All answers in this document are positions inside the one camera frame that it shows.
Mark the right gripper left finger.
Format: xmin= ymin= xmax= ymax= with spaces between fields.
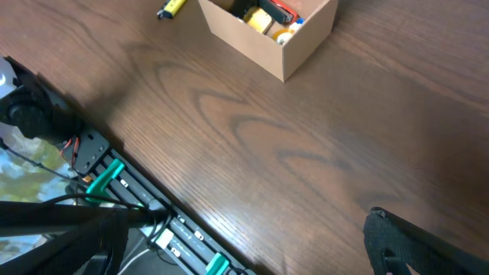
xmin=1 ymin=208 xmax=130 ymax=275

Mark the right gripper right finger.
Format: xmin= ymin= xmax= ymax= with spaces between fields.
xmin=363 ymin=207 xmax=488 ymax=275

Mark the yellow tape roll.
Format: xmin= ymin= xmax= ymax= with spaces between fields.
xmin=272 ymin=28 xmax=295 ymax=45

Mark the yellow highlighter marker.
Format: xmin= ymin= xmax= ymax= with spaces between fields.
xmin=157 ymin=0 xmax=186 ymax=20

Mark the white blue staples box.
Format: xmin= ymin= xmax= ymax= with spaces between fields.
xmin=290 ymin=18 xmax=304 ymax=28

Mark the brown cardboard box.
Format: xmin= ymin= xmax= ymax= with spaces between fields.
xmin=199 ymin=0 xmax=338 ymax=82

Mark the red black stapler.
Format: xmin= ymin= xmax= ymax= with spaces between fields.
xmin=258 ymin=0 xmax=299 ymax=24

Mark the yellow sticky note pad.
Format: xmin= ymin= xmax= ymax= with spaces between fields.
xmin=243 ymin=6 xmax=274 ymax=34

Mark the black glossy tape dispenser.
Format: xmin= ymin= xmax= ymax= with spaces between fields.
xmin=229 ymin=0 xmax=258 ymax=18

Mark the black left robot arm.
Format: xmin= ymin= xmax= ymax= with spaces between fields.
xmin=1 ymin=57 xmax=83 ymax=144

